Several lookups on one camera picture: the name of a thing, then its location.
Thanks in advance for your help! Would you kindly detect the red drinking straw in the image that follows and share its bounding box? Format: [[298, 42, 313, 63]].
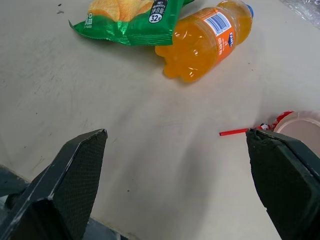
[[219, 128, 249, 137]]

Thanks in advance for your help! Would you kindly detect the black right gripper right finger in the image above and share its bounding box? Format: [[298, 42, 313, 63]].
[[245, 128, 320, 240]]

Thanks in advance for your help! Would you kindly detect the clear plastic wrap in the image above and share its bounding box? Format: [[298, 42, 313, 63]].
[[282, 0, 320, 25]]

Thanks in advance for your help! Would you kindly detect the green potato chips bag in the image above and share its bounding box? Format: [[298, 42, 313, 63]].
[[68, 0, 186, 47]]

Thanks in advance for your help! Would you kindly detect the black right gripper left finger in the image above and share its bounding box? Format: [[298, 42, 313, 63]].
[[0, 128, 109, 240]]

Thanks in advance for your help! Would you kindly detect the orange Fanta soda bottle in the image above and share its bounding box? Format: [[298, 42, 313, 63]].
[[154, 0, 255, 83]]

